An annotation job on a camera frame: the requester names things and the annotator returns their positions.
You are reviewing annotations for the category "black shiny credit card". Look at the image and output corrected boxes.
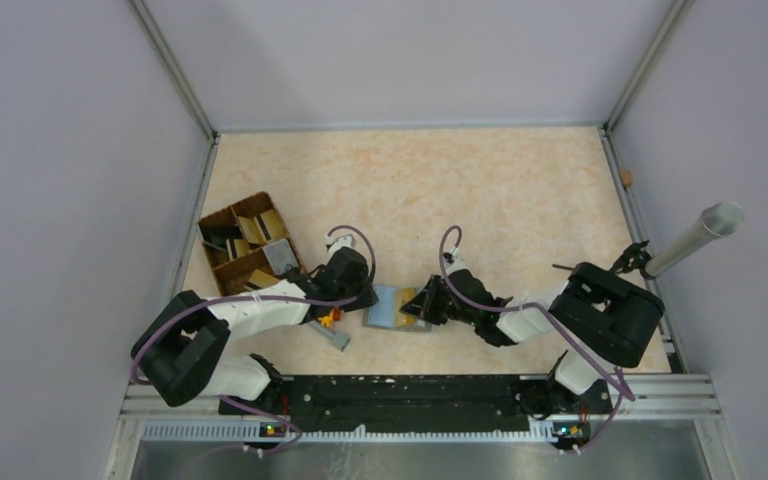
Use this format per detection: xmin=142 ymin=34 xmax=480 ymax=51
xmin=201 ymin=225 xmax=243 ymax=259

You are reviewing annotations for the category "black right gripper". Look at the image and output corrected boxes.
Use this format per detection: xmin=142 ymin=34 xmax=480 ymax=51
xmin=401 ymin=273 xmax=479 ymax=325

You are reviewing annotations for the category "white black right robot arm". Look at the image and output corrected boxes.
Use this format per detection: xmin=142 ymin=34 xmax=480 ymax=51
xmin=400 ymin=261 xmax=665 ymax=412

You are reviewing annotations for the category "silver metal tube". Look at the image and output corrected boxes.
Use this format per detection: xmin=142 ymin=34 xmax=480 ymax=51
xmin=643 ymin=201 xmax=745 ymax=278

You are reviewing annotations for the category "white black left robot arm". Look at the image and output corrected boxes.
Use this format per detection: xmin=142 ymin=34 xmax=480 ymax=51
xmin=131 ymin=245 xmax=375 ymax=414

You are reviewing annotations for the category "small wooden block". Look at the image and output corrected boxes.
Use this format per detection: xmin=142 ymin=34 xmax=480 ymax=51
xmin=618 ymin=169 xmax=633 ymax=188

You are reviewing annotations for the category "black clamp bracket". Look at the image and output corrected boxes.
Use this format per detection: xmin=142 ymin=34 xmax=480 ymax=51
xmin=551 ymin=241 xmax=652 ymax=276

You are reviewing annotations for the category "grey card holder wallet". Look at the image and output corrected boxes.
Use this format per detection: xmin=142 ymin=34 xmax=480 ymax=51
xmin=362 ymin=285 xmax=432 ymax=333

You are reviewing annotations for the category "gold card in basket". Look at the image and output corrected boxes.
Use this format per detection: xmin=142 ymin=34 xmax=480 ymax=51
xmin=237 ymin=209 xmax=287 ymax=245

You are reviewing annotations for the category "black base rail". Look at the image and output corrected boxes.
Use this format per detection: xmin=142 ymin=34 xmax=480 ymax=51
xmin=251 ymin=374 xmax=612 ymax=433

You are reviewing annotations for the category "brown woven divided basket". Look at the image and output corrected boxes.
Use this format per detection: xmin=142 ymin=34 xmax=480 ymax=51
xmin=198 ymin=191 xmax=306 ymax=296

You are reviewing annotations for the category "grey plastic toy bolt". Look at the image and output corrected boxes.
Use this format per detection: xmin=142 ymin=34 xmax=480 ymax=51
xmin=309 ymin=322 xmax=350 ymax=352

